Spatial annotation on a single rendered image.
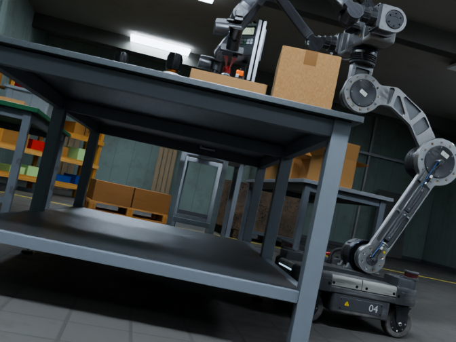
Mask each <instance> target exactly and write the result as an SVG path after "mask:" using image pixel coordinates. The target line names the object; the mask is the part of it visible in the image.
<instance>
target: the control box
mask: <svg viewBox="0 0 456 342"><path fill-rule="evenodd" d="M258 25H259V24H248V26H256V29H255V33H254V35H242V38H254V41H255V37H256V34H257V28H258ZM266 32H267V30H266V29H265V34H264V38H263V44H262V48H261V54H260V58H259V62H260V61H261V55H262V51H263V45H264V42H265V36H266ZM254 41H253V44H252V45H240V47H241V48H243V49H244V52H243V56H240V55H237V60H241V61H243V60H245V61H250V59H251V56H252V51H253V47H254Z"/></svg>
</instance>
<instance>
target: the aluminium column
mask: <svg viewBox="0 0 456 342"><path fill-rule="evenodd" d="M258 24H259V25H258V28H257V32H256V37H255V41H254V47H253V51H252V56H251V59H250V64H249V68H248V74H247V78H246V80H250V81H253V82H254V81H255V77H256V73H257V67H258V63H259V58H260V54H261V48H262V44H263V38H264V34H265V29H266V25H267V20H262V19H259V23H258Z"/></svg>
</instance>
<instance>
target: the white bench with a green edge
mask: <svg viewBox="0 0 456 342"><path fill-rule="evenodd" d="M50 119H51V118H50V117H48V116H47V115H46V114H45V113H44V112H43V111H41V110H40V109H39V108H35V107H30V106H26V105H23V104H18V103H14V102H9V101H6V100H0V128H3V129H7V130H13V131H17V132H19V135H18V140H17V143H16V148H15V151H14V156H13V160H12V165H11V168H10V171H9V177H8V180H7V183H0V191H5V194H4V196H0V202H1V203H2V206H1V211H0V213H2V212H10V210H11V207H12V202H13V198H14V194H15V190H19V191H25V192H29V193H33V191H34V189H30V188H26V187H20V186H16V185H17V182H18V176H19V173H20V168H21V164H22V159H23V156H24V150H25V147H26V142H27V138H28V135H29V134H31V135H35V136H40V137H44V138H46V136H47V133H48V128H49V124H50ZM66 136H68V137H71V134H70V133H68V132H67V131H66V130H65V129H64V128H63V132H62V137H61V141H60V146H59V150H58V154H57V158H56V163H55V166H54V172H53V175H52V181H51V184H50V190H49V193H48V197H47V202H46V205H45V209H46V208H50V202H51V199H52V194H53V190H54V185H55V182H56V176H57V173H58V167H59V164H60V158H61V155H62V150H63V146H64V142H65V138H66Z"/></svg>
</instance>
